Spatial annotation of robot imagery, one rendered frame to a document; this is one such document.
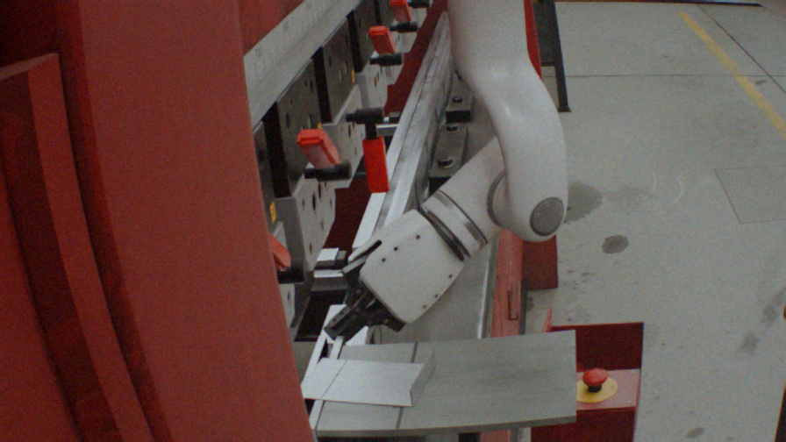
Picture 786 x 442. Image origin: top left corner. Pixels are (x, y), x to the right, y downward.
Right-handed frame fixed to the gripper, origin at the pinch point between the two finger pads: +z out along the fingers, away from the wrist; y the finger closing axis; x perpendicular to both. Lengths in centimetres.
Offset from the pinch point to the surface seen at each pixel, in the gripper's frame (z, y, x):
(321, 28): -19.1, 30.2, 3.2
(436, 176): -29, -28, -61
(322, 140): -9.8, 29.8, 25.2
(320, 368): 4.9, 3.0, 8.2
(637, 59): -234, -252, -398
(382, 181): -13.9, 11.3, 2.0
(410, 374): -2.0, -0.9, 14.6
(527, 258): -52, -133, -168
